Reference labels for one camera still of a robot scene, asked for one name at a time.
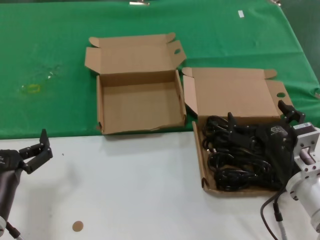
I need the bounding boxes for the open brown cardboard box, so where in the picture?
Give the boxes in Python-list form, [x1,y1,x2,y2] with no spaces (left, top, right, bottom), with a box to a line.
[181,66,295,198]

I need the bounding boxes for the open cardboard box torn rim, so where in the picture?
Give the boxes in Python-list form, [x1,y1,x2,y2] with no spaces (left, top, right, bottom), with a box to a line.
[84,32,188,136]

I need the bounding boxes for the green tablecloth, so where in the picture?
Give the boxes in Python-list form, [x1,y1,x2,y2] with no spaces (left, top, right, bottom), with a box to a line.
[0,0,320,140]

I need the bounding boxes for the clear crumpled tape patch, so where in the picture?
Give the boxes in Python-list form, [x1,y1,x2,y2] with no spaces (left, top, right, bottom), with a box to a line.
[37,64,63,81]

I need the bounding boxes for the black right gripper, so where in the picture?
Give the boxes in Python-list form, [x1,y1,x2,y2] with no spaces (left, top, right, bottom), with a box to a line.
[227,99,306,187]

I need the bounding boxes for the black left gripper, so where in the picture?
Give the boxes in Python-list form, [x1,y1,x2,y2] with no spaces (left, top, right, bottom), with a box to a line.
[0,129,54,219]

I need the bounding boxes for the left arm black grey cable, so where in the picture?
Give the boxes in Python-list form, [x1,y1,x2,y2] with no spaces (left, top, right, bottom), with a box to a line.
[5,221,23,240]

